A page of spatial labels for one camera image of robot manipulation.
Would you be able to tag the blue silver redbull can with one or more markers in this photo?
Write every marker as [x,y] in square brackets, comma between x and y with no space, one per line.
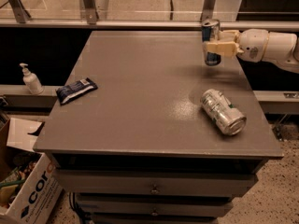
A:
[210,34]

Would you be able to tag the metal railing frame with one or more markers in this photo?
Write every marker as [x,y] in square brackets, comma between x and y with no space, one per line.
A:
[101,13]

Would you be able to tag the dark blue snack packet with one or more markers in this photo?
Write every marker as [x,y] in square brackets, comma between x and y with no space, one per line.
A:
[73,91]

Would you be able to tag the white pump dispenser bottle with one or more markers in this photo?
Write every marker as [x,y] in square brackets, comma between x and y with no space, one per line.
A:
[31,80]

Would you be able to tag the grey drawer cabinet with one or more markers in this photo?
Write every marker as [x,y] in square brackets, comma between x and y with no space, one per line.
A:
[140,149]

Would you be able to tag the white cardboard box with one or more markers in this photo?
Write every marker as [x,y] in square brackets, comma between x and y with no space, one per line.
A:
[34,193]

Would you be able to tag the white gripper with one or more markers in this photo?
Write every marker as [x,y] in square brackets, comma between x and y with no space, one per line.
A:
[251,45]

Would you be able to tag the silver green soda can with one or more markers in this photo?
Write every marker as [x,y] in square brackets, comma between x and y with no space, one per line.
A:
[222,112]

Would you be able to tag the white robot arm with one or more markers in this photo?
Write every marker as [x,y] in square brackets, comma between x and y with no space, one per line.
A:
[282,51]

